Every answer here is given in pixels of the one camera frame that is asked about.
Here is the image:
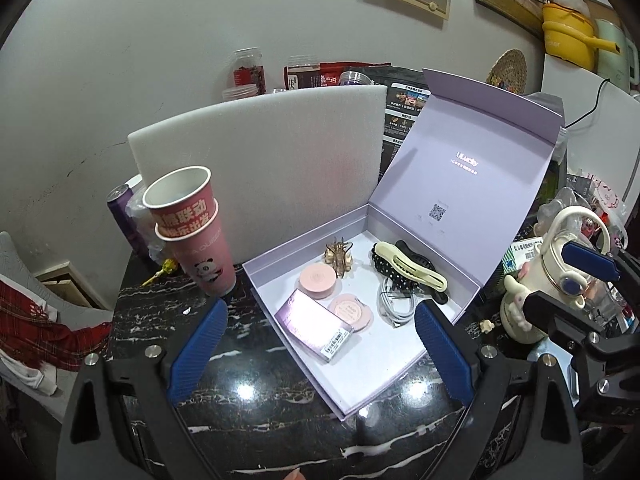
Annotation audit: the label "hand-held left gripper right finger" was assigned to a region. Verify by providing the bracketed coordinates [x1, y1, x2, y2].
[414, 300, 586, 480]

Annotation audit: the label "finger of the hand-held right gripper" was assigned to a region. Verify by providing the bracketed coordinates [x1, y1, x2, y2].
[561, 241, 640, 291]
[529, 290, 640, 362]

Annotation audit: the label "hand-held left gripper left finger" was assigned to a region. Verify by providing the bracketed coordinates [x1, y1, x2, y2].
[56, 297, 230, 480]

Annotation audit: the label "white charging cable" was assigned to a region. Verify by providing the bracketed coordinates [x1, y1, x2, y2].
[377, 277, 418, 329]

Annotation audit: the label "cream hair claw clip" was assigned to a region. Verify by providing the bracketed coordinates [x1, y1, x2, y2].
[375, 241, 449, 292]

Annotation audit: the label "black hair claw clip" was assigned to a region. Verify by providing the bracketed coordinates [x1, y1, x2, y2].
[395, 240, 448, 306]

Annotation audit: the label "small lavender carton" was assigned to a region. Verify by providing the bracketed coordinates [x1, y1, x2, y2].
[274, 290, 353, 363]

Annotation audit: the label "gold hair claw clip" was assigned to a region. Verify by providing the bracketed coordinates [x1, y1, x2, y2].
[325, 240, 355, 277]

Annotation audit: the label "thick pink round compact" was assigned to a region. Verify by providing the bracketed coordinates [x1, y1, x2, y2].
[299, 265, 341, 297]

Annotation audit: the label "lavender gift box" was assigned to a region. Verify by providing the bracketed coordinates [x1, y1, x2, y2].
[242, 67, 566, 422]

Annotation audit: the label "white green medicine box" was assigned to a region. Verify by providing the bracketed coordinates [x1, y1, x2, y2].
[502, 239, 546, 275]

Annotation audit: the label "pink paper cup panda print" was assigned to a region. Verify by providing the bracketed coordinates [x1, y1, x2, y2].
[155, 205, 237, 297]

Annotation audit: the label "yellow green lollipop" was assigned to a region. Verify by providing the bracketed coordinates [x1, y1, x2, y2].
[141, 257, 180, 288]

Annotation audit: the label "white plastic bag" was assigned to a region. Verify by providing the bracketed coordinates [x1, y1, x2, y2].
[127, 195, 166, 261]

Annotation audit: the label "white cabinet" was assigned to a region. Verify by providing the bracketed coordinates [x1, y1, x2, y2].
[542, 54, 640, 211]

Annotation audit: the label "pink paper cup red band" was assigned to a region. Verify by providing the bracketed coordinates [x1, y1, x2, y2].
[142, 165, 221, 238]

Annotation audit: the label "purple drink can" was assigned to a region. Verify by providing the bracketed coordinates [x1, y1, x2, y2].
[106, 184, 151, 256]

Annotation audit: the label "red plaid scarf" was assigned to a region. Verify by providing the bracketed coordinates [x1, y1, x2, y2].
[0, 280, 113, 373]

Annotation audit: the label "white foam board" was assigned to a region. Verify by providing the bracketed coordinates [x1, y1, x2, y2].
[127, 84, 388, 266]

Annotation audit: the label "grey chair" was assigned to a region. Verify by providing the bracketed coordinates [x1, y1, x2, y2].
[0, 231, 113, 396]

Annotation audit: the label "woven round mat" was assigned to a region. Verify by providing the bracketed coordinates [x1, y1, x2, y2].
[486, 49, 528, 95]

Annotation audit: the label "pale green kettle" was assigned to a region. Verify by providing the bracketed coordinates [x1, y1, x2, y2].
[595, 17, 640, 93]

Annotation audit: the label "yellow cooking pot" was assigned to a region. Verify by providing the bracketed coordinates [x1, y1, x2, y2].
[541, 2, 623, 73]

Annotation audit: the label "black snack bag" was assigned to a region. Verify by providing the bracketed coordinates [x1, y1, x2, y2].
[357, 66, 432, 181]

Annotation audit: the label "empty clear plastic jar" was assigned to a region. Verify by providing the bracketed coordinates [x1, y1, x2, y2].
[221, 86, 261, 106]

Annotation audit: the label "clear jar red contents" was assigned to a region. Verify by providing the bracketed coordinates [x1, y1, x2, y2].
[232, 48, 264, 96]

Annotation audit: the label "clear jar dark contents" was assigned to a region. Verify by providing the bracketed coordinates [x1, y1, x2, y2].
[286, 55, 322, 92]

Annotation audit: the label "red snack bag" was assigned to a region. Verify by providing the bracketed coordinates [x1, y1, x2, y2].
[284, 61, 391, 92]

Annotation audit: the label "white cartoon bottle with handle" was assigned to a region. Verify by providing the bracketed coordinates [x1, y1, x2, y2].
[502, 205, 613, 343]

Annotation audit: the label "beige wooden frame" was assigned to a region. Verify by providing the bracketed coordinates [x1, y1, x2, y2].
[32, 259, 108, 311]

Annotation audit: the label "black power cable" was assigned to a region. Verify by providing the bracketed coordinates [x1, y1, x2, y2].
[565, 77, 611, 128]

